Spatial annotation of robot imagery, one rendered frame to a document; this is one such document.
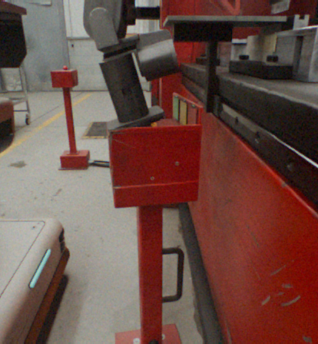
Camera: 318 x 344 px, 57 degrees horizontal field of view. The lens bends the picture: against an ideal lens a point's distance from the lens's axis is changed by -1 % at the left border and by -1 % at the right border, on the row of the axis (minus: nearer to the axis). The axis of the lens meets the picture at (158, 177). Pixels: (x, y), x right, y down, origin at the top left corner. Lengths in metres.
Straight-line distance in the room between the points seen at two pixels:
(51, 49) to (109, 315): 7.48
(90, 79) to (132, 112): 7.59
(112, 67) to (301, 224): 0.35
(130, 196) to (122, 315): 0.77
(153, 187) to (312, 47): 0.38
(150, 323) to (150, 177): 0.45
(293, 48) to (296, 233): 0.42
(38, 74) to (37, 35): 0.91
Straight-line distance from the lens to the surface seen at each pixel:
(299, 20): 0.75
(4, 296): 1.01
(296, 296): 0.41
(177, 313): 1.24
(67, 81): 2.44
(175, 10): 1.67
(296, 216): 0.39
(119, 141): 0.50
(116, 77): 0.50
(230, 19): 0.74
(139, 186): 0.53
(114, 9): 0.51
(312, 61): 0.63
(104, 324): 1.23
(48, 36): 8.27
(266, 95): 0.48
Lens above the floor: 0.92
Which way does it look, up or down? 23 degrees down
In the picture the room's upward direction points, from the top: straight up
